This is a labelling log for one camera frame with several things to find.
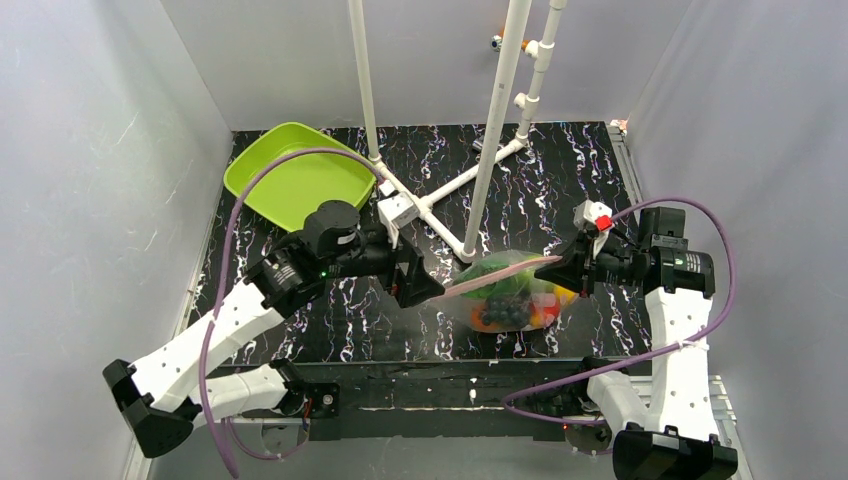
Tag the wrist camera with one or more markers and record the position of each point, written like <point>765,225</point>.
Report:
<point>395,208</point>
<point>593,214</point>

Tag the fake orange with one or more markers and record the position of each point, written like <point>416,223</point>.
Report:
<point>477,321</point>

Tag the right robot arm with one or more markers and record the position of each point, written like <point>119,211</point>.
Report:
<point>678,285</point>

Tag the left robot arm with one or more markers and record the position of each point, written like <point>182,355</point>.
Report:
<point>168,394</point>

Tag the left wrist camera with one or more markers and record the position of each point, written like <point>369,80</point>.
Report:
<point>395,208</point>

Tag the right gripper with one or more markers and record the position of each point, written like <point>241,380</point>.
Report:
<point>588,266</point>

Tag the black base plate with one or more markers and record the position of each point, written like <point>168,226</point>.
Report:
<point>429,399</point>

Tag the fake dark grapes bunch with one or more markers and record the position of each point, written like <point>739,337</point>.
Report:
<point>509,312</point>

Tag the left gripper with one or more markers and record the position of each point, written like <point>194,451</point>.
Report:
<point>404,277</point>

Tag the clear zip top bag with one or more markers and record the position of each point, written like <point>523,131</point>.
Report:
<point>508,272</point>

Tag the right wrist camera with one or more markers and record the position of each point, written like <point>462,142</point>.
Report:
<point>593,214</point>

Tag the white PVC pipe frame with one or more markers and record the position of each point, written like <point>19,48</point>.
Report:
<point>512,46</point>

